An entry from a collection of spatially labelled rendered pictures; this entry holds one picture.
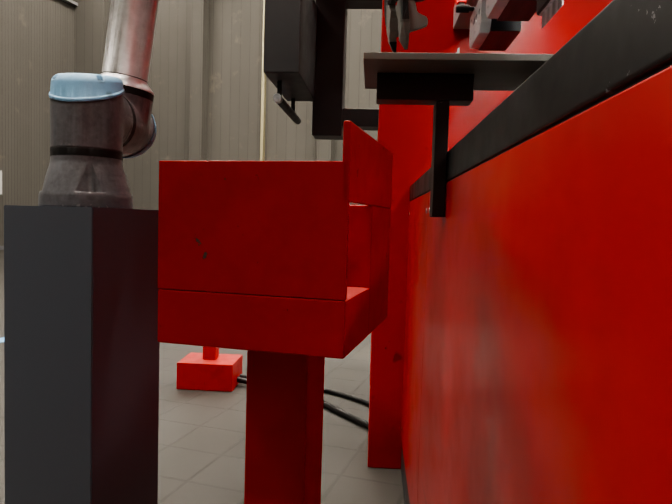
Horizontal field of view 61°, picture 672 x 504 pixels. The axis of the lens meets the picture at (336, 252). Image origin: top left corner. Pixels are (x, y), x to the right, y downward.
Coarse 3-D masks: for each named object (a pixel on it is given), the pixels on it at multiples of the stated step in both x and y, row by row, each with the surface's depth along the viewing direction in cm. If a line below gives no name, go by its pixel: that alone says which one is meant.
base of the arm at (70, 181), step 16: (64, 160) 94; (80, 160) 94; (96, 160) 95; (112, 160) 98; (48, 176) 95; (64, 176) 94; (80, 176) 94; (96, 176) 95; (112, 176) 97; (48, 192) 94; (64, 192) 93; (80, 192) 93; (96, 192) 94; (112, 192) 96; (128, 192) 100; (128, 208) 100
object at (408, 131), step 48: (432, 0) 170; (576, 0) 167; (384, 48) 172; (432, 48) 171; (528, 48) 169; (480, 96) 171; (384, 144) 173; (384, 336) 176; (384, 384) 177; (384, 432) 178
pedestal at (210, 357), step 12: (204, 348) 259; (216, 348) 260; (180, 360) 257; (192, 360) 257; (204, 360) 258; (216, 360) 259; (228, 360) 259; (240, 360) 267; (180, 372) 253; (192, 372) 253; (204, 372) 252; (216, 372) 252; (228, 372) 252; (240, 372) 268; (180, 384) 253; (192, 384) 253; (204, 384) 253; (216, 384) 252; (228, 384) 252
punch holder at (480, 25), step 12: (480, 0) 122; (480, 12) 122; (480, 24) 122; (492, 24) 121; (504, 24) 121; (516, 24) 121; (480, 36) 125; (492, 36) 125; (504, 36) 125; (516, 36) 125; (480, 48) 134; (492, 48) 134; (504, 48) 133
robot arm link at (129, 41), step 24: (120, 0) 108; (144, 0) 109; (120, 24) 108; (144, 24) 110; (120, 48) 108; (144, 48) 110; (120, 72) 108; (144, 72) 111; (144, 96) 110; (144, 120) 111; (144, 144) 114
